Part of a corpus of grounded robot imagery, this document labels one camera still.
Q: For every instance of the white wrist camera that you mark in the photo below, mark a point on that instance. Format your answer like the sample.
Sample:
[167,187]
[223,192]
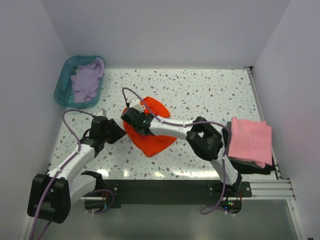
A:
[101,112]
[135,103]

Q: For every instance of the pink folded t shirt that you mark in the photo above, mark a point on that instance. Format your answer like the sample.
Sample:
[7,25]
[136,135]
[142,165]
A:
[251,141]

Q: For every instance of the black folded t shirt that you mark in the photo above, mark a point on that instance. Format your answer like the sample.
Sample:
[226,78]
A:
[241,166]

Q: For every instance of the teal plastic basket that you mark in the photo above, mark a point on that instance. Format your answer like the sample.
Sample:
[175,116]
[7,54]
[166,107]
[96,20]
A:
[64,93]

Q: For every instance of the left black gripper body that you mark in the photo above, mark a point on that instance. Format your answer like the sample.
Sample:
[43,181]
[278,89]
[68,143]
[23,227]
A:
[103,136]

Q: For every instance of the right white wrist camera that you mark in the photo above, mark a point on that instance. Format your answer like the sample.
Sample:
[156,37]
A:
[135,103]

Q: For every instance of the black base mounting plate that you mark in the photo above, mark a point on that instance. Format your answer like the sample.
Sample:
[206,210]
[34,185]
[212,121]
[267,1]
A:
[155,192]

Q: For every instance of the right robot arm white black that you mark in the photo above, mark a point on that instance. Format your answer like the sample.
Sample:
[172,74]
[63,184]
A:
[206,141]

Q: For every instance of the lilac t shirt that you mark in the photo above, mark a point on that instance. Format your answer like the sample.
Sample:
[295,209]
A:
[86,81]

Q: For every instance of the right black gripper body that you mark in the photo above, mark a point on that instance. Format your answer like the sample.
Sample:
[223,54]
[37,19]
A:
[138,112]

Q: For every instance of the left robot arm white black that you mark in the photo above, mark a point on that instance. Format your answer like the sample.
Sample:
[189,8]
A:
[52,194]

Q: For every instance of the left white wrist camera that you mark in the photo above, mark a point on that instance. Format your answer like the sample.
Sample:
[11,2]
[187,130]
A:
[101,112]

